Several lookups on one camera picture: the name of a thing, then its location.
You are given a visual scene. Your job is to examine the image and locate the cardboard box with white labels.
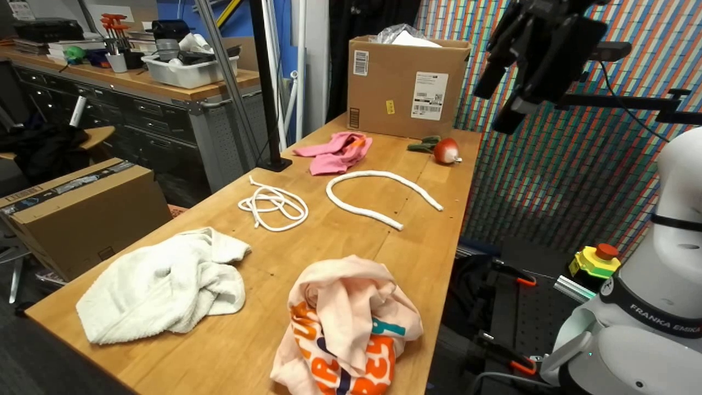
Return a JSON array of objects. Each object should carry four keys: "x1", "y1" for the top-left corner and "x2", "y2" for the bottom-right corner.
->
[{"x1": 345, "y1": 34, "x2": 472, "y2": 145}]

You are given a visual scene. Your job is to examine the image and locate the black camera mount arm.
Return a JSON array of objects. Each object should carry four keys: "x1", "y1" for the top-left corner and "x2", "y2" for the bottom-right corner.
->
[{"x1": 553, "y1": 86, "x2": 702, "y2": 128}]

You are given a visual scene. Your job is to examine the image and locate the white towel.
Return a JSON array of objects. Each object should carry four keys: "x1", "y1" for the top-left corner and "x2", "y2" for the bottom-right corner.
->
[{"x1": 74, "y1": 226, "x2": 255, "y2": 347}]

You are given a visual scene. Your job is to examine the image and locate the white rope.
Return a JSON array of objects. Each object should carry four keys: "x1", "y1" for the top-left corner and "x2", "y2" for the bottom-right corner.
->
[{"x1": 325, "y1": 170, "x2": 445, "y2": 233}]

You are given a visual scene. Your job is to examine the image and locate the orange black clamp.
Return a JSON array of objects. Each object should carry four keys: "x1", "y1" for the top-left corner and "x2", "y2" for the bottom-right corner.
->
[
  {"x1": 490, "y1": 257, "x2": 542, "y2": 293},
  {"x1": 479, "y1": 332, "x2": 544, "y2": 381}
]

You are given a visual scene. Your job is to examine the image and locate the yellow red emergency stop button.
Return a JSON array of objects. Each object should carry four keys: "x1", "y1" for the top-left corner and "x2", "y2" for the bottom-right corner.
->
[{"x1": 568, "y1": 242, "x2": 624, "y2": 282}]

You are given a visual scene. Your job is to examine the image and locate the white cup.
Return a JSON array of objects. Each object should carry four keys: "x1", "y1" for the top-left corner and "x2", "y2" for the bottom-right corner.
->
[{"x1": 105, "y1": 51, "x2": 130, "y2": 74}]

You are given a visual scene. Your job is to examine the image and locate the cardboard box with black tape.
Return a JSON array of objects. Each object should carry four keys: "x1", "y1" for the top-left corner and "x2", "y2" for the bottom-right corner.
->
[{"x1": 0, "y1": 155, "x2": 176, "y2": 283}]

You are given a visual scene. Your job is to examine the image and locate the white plastic bin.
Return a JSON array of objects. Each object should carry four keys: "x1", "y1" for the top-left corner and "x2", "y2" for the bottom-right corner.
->
[{"x1": 141, "y1": 51, "x2": 241, "y2": 93}]

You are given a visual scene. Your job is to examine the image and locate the black pole stand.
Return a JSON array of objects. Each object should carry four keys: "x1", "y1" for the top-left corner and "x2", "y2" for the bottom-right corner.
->
[{"x1": 248, "y1": 0, "x2": 295, "y2": 173}]

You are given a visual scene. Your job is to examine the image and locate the grey metal pole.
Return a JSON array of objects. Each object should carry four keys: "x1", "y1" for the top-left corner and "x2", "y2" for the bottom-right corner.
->
[{"x1": 193, "y1": 0, "x2": 259, "y2": 172}]

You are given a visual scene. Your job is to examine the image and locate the black bulky item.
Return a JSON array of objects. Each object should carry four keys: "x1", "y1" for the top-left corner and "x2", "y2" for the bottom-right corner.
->
[{"x1": 149, "y1": 18, "x2": 193, "y2": 45}]

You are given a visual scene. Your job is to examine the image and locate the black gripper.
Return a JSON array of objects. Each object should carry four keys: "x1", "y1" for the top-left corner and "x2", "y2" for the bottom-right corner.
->
[{"x1": 469, "y1": 0, "x2": 611, "y2": 136}]

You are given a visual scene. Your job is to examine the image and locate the green small item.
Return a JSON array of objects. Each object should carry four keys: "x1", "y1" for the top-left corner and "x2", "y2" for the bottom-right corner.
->
[{"x1": 61, "y1": 45, "x2": 89, "y2": 66}]

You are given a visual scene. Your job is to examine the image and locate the thin white cord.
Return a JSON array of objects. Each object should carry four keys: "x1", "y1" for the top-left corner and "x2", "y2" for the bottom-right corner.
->
[{"x1": 236, "y1": 173, "x2": 312, "y2": 235}]

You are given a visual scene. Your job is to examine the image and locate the black stereo camera bar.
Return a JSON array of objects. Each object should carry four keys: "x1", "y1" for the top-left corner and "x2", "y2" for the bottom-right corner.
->
[{"x1": 590, "y1": 39, "x2": 634, "y2": 63}]

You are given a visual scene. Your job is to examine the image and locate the clear plastic bag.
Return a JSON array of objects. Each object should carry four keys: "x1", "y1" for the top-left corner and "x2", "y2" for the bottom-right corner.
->
[{"x1": 376, "y1": 23, "x2": 445, "y2": 51}]

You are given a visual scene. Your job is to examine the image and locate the white frame pole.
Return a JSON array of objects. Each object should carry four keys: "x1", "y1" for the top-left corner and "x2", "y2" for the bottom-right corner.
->
[{"x1": 290, "y1": 0, "x2": 307, "y2": 145}]

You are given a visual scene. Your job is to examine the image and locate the pink cloth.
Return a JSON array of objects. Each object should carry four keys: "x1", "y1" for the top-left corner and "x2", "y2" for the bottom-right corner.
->
[{"x1": 295, "y1": 130, "x2": 376, "y2": 177}]

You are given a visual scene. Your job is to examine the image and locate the black flat device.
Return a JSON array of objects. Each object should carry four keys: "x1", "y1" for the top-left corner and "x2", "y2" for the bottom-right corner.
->
[{"x1": 14, "y1": 18, "x2": 85, "y2": 45}]

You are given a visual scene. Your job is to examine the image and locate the orange tool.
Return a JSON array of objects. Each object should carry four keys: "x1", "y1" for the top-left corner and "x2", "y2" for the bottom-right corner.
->
[{"x1": 100, "y1": 13, "x2": 131, "y2": 39}]

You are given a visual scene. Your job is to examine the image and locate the aluminium profile piece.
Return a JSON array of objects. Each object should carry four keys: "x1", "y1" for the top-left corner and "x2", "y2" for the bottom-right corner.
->
[{"x1": 553, "y1": 272, "x2": 600, "y2": 302}]

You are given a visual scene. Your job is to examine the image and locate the red toy vegetable green leaves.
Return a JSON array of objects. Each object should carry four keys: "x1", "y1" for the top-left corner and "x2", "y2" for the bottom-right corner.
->
[{"x1": 406, "y1": 135, "x2": 466, "y2": 167}]

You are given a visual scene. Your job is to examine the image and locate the white tube handle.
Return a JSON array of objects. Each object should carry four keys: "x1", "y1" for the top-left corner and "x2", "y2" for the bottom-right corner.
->
[{"x1": 65, "y1": 93, "x2": 90, "y2": 132}]

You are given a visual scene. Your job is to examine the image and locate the black bag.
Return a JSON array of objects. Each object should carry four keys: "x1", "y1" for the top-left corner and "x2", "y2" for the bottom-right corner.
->
[{"x1": 10, "y1": 121, "x2": 92, "y2": 187}]

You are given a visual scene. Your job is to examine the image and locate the wooden stool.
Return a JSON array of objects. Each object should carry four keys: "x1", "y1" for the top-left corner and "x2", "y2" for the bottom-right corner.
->
[{"x1": 0, "y1": 125, "x2": 119, "y2": 164}]

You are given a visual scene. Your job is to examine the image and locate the wooden top workbench with drawers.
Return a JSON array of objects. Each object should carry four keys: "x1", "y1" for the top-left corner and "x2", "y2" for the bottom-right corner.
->
[{"x1": 0, "y1": 45, "x2": 270, "y2": 200}]

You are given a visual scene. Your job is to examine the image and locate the peach printed cloth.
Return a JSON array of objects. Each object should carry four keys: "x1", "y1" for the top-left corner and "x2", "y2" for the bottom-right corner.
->
[{"x1": 268, "y1": 253, "x2": 425, "y2": 395}]

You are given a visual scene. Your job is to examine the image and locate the white crumpled cloth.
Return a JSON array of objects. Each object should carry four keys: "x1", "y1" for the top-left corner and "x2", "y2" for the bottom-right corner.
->
[{"x1": 176, "y1": 30, "x2": 215, "y2": 60}]

